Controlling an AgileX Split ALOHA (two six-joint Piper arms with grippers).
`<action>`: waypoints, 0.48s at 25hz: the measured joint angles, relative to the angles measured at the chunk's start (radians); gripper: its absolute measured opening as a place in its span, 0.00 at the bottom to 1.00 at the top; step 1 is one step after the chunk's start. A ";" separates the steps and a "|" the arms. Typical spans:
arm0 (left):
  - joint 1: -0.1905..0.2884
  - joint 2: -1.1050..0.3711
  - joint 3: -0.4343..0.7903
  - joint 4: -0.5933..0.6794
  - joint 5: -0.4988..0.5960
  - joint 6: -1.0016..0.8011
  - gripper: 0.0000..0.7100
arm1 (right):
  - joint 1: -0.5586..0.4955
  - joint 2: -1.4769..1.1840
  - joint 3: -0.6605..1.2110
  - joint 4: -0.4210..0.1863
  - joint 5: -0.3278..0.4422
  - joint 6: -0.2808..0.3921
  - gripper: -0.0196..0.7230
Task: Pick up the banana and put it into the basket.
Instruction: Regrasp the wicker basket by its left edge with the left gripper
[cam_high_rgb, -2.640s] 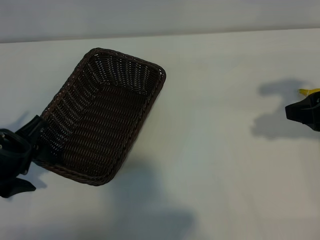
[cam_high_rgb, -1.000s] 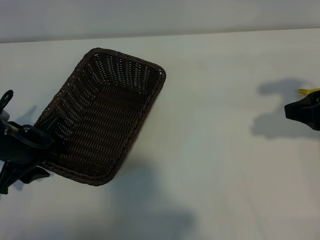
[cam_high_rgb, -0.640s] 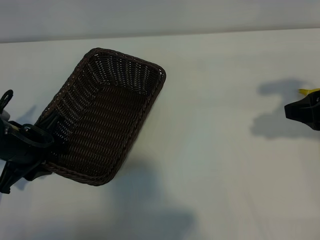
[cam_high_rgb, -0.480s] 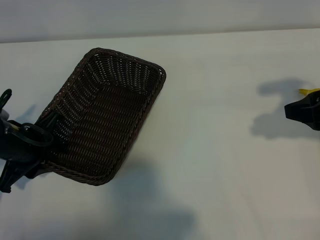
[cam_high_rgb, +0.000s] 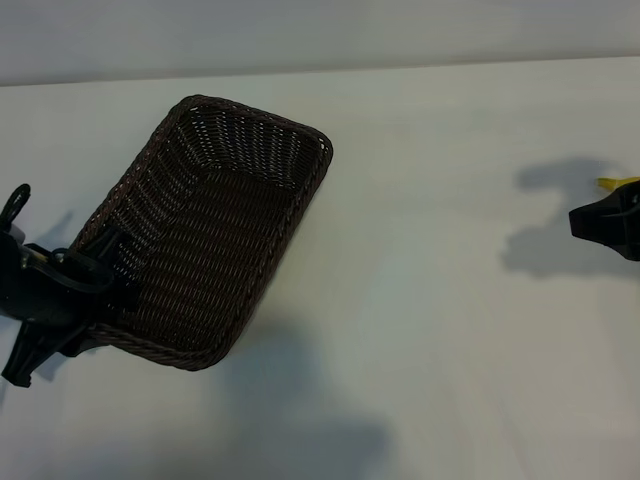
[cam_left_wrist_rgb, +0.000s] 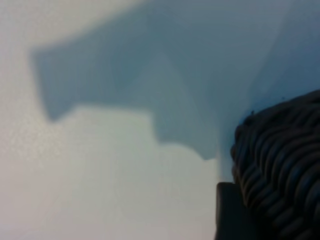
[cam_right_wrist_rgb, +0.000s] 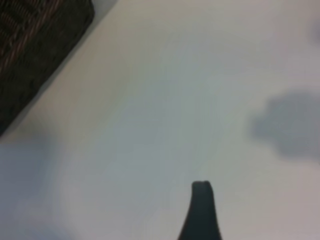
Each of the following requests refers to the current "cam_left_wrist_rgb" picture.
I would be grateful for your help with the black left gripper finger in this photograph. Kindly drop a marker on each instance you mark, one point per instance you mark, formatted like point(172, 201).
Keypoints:
point(230, 212)

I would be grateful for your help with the dark brown wicker basket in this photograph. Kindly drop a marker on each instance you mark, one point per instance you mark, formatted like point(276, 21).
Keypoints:
point(282, 170)

